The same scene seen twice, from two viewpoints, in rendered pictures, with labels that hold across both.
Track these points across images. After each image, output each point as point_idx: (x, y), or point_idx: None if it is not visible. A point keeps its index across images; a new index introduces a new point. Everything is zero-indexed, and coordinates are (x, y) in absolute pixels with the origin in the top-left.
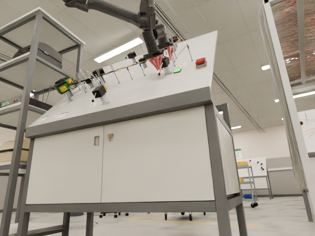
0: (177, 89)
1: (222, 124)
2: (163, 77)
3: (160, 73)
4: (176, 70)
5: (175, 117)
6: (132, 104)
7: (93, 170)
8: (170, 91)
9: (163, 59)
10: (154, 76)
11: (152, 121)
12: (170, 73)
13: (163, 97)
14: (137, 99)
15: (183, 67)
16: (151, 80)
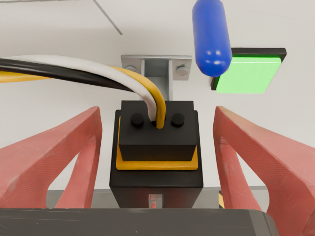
0: (245, 178)
1: None
2: (130, 96)
3: (36, 18)
4: (245, 80)
5: None
6: (98, 192)
7: None
8: (218, 179)
9: (164, 205)
10: (4, 51)
11: None
12: (180, 77)
13: (202, 190)
14: (98, 183)
15: (310, 3)
16: (33, 101)
